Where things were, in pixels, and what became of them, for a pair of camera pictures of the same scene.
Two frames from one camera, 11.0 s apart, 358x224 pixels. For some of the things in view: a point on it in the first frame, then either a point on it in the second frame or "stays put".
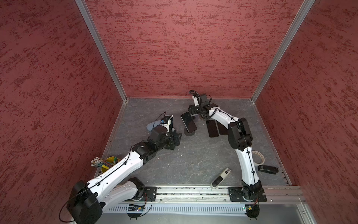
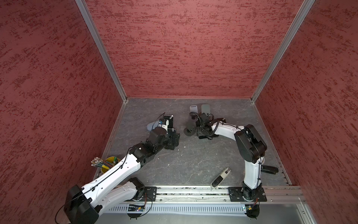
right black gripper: x=193 y=109 to x=198 y=131
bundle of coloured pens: x=98 y=162 stays put
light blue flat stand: x=151 y=125 stays put
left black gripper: x=171 y=143 stays put
